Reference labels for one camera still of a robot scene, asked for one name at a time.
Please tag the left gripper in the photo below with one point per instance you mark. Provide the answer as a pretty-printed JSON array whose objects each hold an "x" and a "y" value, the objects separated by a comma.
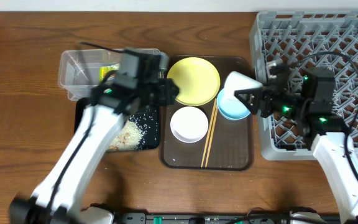
[{"x": 165, "y": 92}]

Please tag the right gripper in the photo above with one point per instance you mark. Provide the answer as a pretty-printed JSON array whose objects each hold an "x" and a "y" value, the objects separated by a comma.
[{"x": 263, "y": 101}]

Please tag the clear plastic bin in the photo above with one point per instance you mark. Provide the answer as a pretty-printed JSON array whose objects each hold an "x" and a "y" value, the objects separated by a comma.
[{"x": 79, "y": 70}]

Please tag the grey dishwasher rack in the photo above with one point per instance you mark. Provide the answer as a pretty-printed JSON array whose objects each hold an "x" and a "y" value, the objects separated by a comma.
[{"x": 291, "y": 36}]

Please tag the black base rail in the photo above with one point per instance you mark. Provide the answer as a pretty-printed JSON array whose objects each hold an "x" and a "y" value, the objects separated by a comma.
[{"x": 197, "y": 218}]

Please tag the spilled rice food waste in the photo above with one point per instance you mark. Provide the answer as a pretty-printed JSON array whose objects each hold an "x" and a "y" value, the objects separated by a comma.
[{"x": 132, "y": 133}]

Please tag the wooden chopstick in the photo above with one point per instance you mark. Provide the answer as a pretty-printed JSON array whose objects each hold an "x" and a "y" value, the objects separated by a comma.
[
  {"x": 207, "y": 137},
  {"x": 213, "y": 123}
]

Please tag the black plastic tray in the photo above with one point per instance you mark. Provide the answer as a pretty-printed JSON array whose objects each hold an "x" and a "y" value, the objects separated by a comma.
[{"x": 148, "y": 130}]

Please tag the green snack wrapper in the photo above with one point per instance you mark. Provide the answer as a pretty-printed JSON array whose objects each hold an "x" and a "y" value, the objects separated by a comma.
[{"x": 104, "y": 70}]

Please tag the white cup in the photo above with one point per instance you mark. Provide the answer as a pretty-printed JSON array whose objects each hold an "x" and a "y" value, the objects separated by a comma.
[{"x": 237, "y": 81}]

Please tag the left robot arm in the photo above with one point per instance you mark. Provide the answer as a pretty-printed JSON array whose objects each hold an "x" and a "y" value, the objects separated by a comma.
[{"x": 58, "y": 198}]

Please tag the pink white bowl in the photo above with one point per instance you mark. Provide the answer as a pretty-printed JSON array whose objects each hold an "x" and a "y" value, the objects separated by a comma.
[{"x": 189, "y": 124}]

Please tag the light blue bowl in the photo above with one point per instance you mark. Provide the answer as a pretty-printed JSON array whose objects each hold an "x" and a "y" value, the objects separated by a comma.
[{"x": 231, "y": 109}]

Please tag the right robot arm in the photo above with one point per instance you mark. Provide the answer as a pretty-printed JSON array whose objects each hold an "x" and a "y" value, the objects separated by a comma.
[{"x": 325, "y": 134}]

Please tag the yellow plate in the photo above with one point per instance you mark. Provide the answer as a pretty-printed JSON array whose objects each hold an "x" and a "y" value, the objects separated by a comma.
[{"x": 197, "y": 79}]

